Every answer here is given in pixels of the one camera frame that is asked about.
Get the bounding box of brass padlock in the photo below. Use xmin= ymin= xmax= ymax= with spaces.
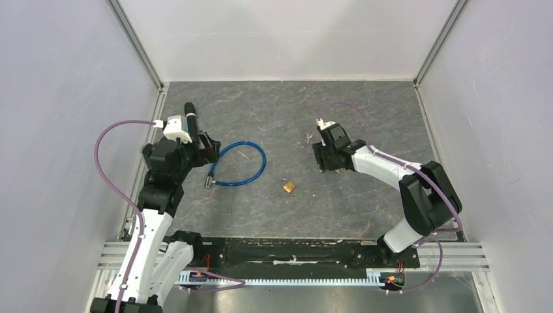
xmin=280 ymin=178 xmax=297 ymax=193

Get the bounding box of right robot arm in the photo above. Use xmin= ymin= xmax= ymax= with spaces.
xmin=312 ymin=119 xmax=462 ymax=266

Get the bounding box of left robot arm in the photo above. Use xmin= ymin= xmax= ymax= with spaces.
xmin=90 ymin=131 xmax=221 ymax=312

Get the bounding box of black microphone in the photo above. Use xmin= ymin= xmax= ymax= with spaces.
xmin=184 ymin=102 xmax=200 ymax=145

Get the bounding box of blue cable lock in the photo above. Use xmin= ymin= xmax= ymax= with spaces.
xmin=204 ymin=141 xmax=267 ymax=188

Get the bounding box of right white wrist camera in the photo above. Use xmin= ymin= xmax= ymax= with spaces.
xmin=316 ymin=118 xmax=336 ymax=132

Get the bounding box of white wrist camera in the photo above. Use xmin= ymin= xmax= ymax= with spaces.
xmin=153 ymin=115 xmax=192 ymax=144
xmin=316 ymin=118 xmax=336 ymax=132

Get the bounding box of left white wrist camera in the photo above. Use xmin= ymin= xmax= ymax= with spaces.
xmin=153 ymin=115 xmax=192 ymax=144

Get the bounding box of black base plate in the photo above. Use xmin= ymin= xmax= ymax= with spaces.
xmin=191 ymin=237 xmax=421 ymax=280

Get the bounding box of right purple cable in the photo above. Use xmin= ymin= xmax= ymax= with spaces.
xmin=323 ymin=101 xmax=464 ymax=295

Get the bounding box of slotted cable duct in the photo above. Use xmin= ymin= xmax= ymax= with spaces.
xmin=175 ymin=271 xmax=405 ymax=288

